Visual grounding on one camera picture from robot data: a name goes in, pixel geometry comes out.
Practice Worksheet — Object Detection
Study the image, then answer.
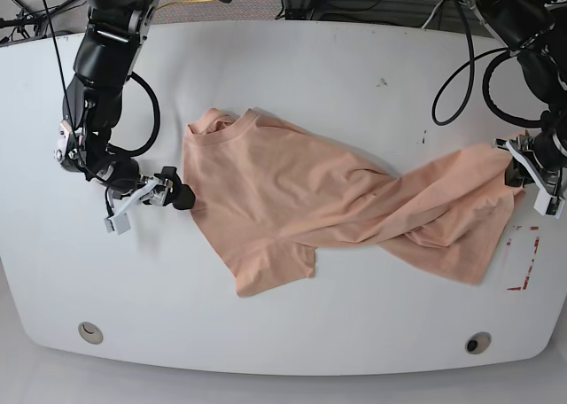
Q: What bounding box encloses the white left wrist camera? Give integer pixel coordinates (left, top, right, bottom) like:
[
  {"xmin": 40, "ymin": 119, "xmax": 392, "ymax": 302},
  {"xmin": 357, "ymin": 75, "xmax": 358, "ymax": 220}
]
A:
[{"xmin": 533, "ymin": 190, "xmax": 565, "ymax": 219}]

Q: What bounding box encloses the left table cable grommet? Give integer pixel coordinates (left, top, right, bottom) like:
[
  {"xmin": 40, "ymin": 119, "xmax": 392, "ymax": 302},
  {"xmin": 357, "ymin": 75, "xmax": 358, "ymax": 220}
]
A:
[{"xmin": 78, "ymin": 322, "xmax": 104, "ymax": 346}]

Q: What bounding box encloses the white cable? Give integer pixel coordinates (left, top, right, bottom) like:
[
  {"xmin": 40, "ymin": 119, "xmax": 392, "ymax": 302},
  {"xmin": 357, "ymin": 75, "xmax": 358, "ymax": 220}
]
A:
[{"xmin": 420, "ymin": 0, "xmax": 446, "ymax": 30}]

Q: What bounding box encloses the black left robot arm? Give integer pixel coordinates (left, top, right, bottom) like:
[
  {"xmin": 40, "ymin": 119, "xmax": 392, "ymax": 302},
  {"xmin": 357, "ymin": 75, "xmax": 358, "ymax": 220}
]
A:
[{"xmin": 434, "ymin": 0, "xmax": 566, "ymax": 201}]

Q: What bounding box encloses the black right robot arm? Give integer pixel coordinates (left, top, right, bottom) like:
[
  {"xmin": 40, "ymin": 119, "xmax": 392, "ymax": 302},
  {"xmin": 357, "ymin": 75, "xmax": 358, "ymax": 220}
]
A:
[{"xmin": 56, "ymin": 0, "xmax": 161, "ymax": 198}]

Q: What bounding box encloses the black tripod stand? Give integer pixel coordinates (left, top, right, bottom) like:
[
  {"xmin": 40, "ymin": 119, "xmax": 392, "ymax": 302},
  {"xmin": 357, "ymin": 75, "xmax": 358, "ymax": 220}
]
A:
[{"xmin": 1, "ymin": 0, "xmax": 86, "ymax": 46}]

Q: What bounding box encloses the right table cable grommet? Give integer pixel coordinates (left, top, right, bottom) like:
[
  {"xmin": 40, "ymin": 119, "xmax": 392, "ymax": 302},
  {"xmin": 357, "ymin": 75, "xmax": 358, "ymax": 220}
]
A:
[{"xmin": 465, "ymin": 332, "xmax": 492, "ymax": 355}]

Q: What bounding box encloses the table cable grommet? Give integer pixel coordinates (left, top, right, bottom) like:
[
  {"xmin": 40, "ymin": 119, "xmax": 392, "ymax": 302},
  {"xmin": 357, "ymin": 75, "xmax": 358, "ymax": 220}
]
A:
[
  {"xmin": 465, "ymin": 332, "xmax": 492, "ymax": 355},
  {"xmin": 78, "ymin": 322, "xmax": 104, "ymax": 346}
]

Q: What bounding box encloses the yellow cable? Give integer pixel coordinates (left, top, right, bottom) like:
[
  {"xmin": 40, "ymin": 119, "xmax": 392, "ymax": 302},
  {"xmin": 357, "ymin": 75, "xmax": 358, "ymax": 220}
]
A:
[{"xmin": 154, "ymin": 0, "xmax": 221, "ymax": 13}]

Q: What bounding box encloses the peach T-shirt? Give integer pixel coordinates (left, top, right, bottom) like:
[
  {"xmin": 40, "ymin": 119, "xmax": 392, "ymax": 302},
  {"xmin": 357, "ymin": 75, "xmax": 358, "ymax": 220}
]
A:
[{"xmin": 183, "ymin": 109, "xmax": 523, "ymax": 297}]

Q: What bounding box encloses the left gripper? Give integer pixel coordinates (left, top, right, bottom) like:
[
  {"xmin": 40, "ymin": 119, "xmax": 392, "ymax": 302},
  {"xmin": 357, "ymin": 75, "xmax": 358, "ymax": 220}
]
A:
[{"xmin": 493, "ymin": 127, "xmax": 566, "ymax": 198}]

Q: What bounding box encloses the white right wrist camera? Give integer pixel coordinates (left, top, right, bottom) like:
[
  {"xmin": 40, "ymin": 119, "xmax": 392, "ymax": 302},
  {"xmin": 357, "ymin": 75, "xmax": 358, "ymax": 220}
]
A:
[{"xmin": 105, "ymin": 213, "xmax": 130, "ymax": 235}]

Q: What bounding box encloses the red tape rectangle marking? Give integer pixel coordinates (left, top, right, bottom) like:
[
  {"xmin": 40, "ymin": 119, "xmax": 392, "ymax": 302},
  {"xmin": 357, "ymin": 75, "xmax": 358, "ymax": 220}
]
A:
[{"xmin": 503, "ymin": 225, "xmax": 541, "ymax": 291}]

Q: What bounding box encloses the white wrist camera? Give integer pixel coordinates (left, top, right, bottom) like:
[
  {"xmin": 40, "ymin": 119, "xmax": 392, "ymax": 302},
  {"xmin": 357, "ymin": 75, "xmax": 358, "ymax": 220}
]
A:
[
  {"xmin": 533, "ymin": 190, "xmax": 565, "ymax": 219},
  {"xmin": 105, "ymin": 213, "xmax": 130, "ymax": 235}
]

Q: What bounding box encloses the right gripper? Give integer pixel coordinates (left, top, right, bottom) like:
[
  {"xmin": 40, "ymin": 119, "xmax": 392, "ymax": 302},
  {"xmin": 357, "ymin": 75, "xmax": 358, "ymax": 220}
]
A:
[{"xmin": 86, "ymin": 153, "xmax": 196, "ymax": 211}]

